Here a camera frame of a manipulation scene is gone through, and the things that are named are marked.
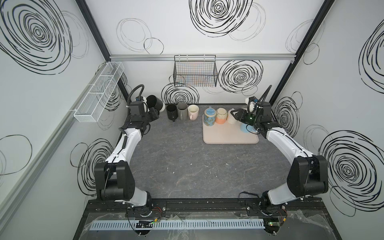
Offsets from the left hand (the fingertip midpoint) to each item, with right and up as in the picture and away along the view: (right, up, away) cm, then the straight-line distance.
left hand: (157, 109), depth 86 cm
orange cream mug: (+40, -4, +16) cm, 44 cm away
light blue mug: (+48, -10, -10) cm, 51 cm away
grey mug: (+13, +1, +20) cm, 24 cm away
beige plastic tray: (+45, -16, +22) cm, 52 cm away
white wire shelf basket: (-29, +1, -13) cm, 31 cm away
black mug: (+6, -1, +20) cm, 21 cm away
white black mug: (-2, +4, -3) cm, 6 cm away
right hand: (+43, -2, -1) cm, 43 cm away
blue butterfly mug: (+32, -4, +16) cm, 36 cm away
